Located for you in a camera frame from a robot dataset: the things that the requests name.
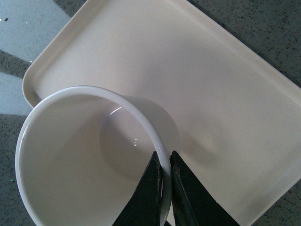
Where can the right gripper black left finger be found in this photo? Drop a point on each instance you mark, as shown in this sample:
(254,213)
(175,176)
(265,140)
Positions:
(144,207)

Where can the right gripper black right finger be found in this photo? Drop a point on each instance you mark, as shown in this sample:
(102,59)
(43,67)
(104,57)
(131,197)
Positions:
(192,204)

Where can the white smiley mug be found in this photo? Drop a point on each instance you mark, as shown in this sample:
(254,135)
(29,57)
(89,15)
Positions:
(82,151)

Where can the cream rectangular tray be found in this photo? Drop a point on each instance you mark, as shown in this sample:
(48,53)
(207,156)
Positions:
(239,118)

